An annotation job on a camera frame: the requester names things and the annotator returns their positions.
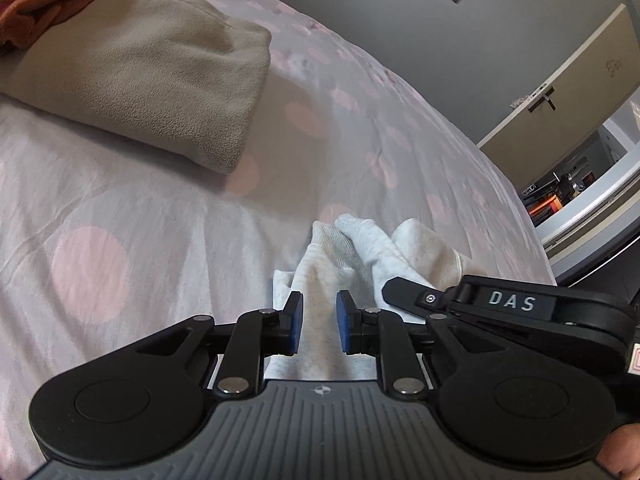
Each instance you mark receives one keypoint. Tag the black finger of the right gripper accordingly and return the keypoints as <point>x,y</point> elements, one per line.
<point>416,298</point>

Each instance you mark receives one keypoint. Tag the black door handle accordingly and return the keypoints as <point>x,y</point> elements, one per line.
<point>543,98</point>

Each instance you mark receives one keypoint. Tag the person's right hand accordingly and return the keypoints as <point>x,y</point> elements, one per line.
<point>620,454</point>

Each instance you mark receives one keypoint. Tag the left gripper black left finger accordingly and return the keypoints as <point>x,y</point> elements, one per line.
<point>144,400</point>

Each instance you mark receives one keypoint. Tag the pink polka dot bed sheet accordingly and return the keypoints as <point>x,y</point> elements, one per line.
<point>105,240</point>

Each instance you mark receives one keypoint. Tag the orange chair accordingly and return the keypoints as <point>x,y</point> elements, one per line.
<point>544,209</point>

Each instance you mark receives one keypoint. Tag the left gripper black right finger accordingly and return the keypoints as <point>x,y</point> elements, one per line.
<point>499,401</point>

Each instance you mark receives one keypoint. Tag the beige room door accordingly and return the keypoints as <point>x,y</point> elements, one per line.
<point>594,82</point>

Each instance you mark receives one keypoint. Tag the beige folded fleece garment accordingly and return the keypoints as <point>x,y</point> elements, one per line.
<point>176,74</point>

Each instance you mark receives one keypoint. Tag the white printed hoodie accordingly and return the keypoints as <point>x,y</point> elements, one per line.
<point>356,255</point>

